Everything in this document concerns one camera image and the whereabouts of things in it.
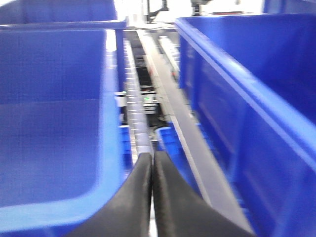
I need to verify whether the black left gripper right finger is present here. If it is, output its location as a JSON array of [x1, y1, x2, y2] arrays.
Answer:
[[153, 151, 253, 237]]

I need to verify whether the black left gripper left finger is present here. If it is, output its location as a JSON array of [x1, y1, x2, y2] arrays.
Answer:
[[66, 153, 153, 237]]

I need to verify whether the white roller track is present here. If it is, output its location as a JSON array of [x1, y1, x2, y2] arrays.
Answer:
[[123, 39, 153, 163]]

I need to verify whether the large blue plastic bin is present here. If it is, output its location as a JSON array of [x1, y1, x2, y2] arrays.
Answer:
[[0, 23, 124, 237]]

